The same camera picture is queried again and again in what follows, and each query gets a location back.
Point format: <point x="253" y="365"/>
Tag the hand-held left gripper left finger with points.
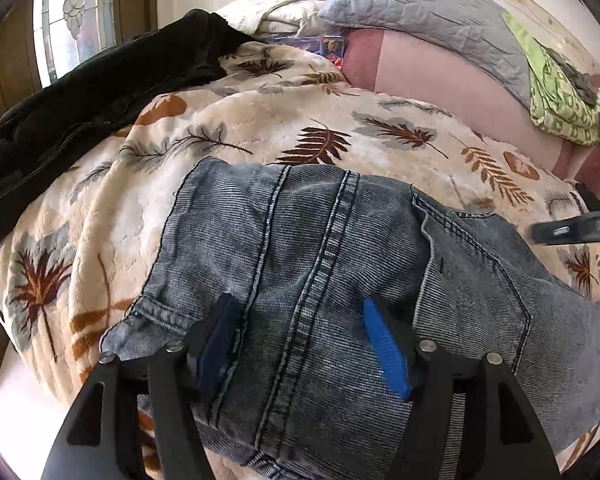
<point x="217" y="355"/>

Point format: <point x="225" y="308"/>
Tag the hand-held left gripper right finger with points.
<point x="387" y="355"/>

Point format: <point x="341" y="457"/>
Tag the black cloth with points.
<point x="592" y="197"/>

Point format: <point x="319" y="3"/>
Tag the green patterned cloth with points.
<point x="555" y="105"/>

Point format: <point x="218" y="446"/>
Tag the stained glass window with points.
<point x="75" y="10"/>

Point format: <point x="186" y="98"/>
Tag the black jacket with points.
<point x="80" y="110"/>

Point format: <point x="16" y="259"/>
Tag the cream quilt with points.
<point x="280" y="15"/>

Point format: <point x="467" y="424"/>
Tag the leaf-print fleece blanket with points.
<point x="130" y="210"/>

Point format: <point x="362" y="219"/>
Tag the dark grey cloth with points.
<point x="577" y="82"/>

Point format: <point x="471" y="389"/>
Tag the colourful printed packet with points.
<point x="332" y="47"/>

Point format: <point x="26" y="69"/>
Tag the pink sofa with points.
<point x="455" y="95"/>

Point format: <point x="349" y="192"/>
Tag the grey quilted blanket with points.
<point x="420" y="5"/>

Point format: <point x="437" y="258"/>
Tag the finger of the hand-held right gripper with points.
<point x="570" y="230"/>

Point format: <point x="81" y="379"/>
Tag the grey-blue denim pants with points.
<point x="305" y="240"/>

